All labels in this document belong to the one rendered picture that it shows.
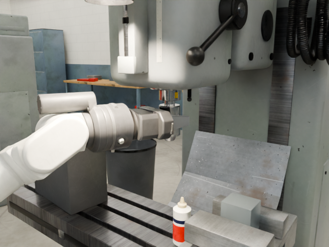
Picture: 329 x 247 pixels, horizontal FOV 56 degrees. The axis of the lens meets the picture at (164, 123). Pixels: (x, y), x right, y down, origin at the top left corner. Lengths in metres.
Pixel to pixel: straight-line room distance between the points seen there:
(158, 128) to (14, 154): 0.26
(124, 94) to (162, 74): 6.21
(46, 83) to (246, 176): 7.14
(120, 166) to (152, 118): 2.00
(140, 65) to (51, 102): 0.16
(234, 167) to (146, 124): 0.46
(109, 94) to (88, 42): 1.33
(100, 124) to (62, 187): 0.37
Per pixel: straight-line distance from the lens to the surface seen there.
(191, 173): 1.04
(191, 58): 0.48
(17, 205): 1.07
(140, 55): 0.55
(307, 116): 0.92
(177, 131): 0.65
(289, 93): 0.93
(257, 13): 0.74
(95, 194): 0.90
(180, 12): 0.53
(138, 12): 0.55
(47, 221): 0.94
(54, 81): 7.95
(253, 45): 0.72
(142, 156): 2.55
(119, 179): 2.63
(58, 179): 0.89
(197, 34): 0.55
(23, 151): 0.51
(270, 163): 0.95
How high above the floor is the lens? 1.37
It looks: 12 degrees down
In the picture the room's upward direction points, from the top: straight up
